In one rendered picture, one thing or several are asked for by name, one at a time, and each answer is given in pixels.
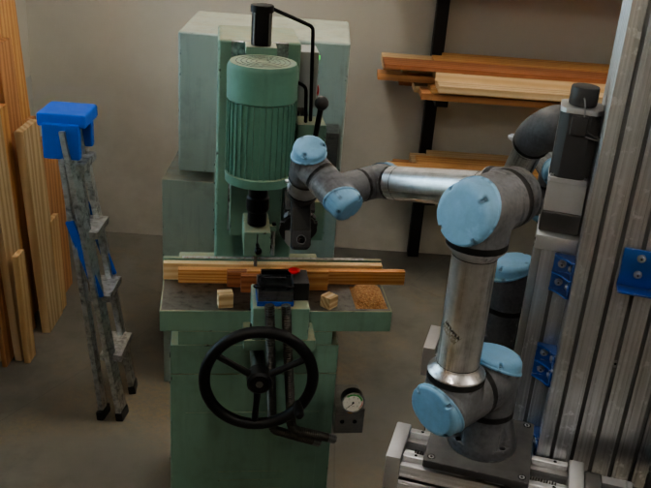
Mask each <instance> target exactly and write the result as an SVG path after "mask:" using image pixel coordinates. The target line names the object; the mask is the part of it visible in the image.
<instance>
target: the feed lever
mask: <svg viewBox="0 0 651 488"><path fill-rule="evenodd" d="M315 107H316V109H317V110H318V111H317V117H316V122H315V128H314V133H313V136H315V137H318V136H319V131H320V127H321V121H322V116H323V111H324V110H325V109H327V107H328V99H327V98H326V97H325V96H319V97H318V98H317V99H316V100H315Z"/></svg>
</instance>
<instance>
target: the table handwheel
mask: <svg viewBox="0 0 651 488"><path fill-rule="evenodd" d="M254 338H268V339H274V340H277V341H280V342H283V343H285V344H287V345H289V346H290V347H292V348H293V349H294V350H295V351H297V352H298V354H299V355H300V356H301V357H300V358H298V359H296V360H294V361H292V362H289V363H287V364H285V365H282V366H280V367H277V368H275V369H272V370H269V369H268V368H267V367H266V366H265V363H264V351H250V363H251V367H250V368H249V369H248V368H246V367H244V366H242V365H240V364H238V363H236V362H234V361H232V360H231V359H229V358H227V357H226V356H224V355H223V354H221V353H222V352H223V351H225V350H226V349H227V348H229V347H231V346H232V345H234V344H236V343H238V342H241V341H244V340H248V339H254ZM216 360H219V361H221V362H223V363H224V364H226V365H228V366H230V367H232V368H234V369H235V370H236V371H238V372H239V373H241V374H243V375H244V376H246V380H247V387H248V389H249V390H250V391H251V392H253V393H254V400H253V409H252V417H245V416H241V415H238V414H235V413H233V412H230V411H228V410H227V409H225V408H224V407H223V406H222V405H221V404H220V403H219V402H218V401H217V400H216V398H215V396H214V395H213V392H212V390H211V386H210V374H211V370H212V367H213V365H214V363H215V361H216ZM301 364H305V366H306V370H307V382H306V385H305V388H304V391H303V393H302V394H301V396H300V397H299V399H298V400H299V401H300V402H301V405H302V407H303V409H304V410H305V408H306V407H307V406H308V405H309V403H310V402H311V400H312V399H313V397H314V395H315V392H316V390H317V386H318V381H319V371H318V365H317V361H316V359H315V356H314V354H313V353H312V352H311V351H310V349H309V348H308V347H307V346H306V344H305V343H304V342H303V341H301V340H300V339H299V338H298V337H296V336H295V335H294V334H292V333H290V332H288V331H286V330H283V329H280V328H276V327H271V326H251V327H245V328H241V329H238V330H236V331H234V332H232V333H230V334H228V335H226V336H224V337H223V338H221V339H220V340H219V341H217V342H216V343H215V344H214V345H213V346H212V347H211V348H210V350H209V351H208V352H207V354H206V355H205V357H204V359H203V361H202V363H201V367H200V371H199V388H200V393H201V397H202V399H203V401H204V402H205V404H206V405H207V407H208V408H209V409H210V410H211V411H212V412H213V413H214V414H215V415H216V416H217V417H219V418H220V419H222V420H223V421H225V422H227V423H229V424H231V425H233V426H236V427H240V428H244V429H267V428H272V427H276V426H279V425H282V424H284V423H286V422H288V421H290V420H292V419H294V418H295V415H294V405H295V404H293V405H292V406H291V407H289V408H288V409H286V410H285V411H283V412H280V413H277V414H275V415H272V416H268V417H260V418H259V406H260V400H261V394H262V393H265V392H267V391H268V390H269V388H270V387H271V384H272V382H271V378H273V377H275V376H277V375H279V374H281V373H283V372H286V371H288V370H290V369H293V368H294V367H296V366H299V365H301Z"/></svg>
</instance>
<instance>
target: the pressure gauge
mask: <svg viewBox="0 0 651 488"><path fill-rule="evenodd" d="M340 399H341V405H342V408H343V409H344V410H345V411H346V412H348V413H353V412H358V411H360V410H361V409H362V408H363V407H364V404H365V400H364V398H363V394H362V392H361V391H360V390H359V389H358V388H355V387H351V388H347V389H346V390H344V391H343V392H342V394H341V397H340ZM353 402H354V404H353Z"/></svg>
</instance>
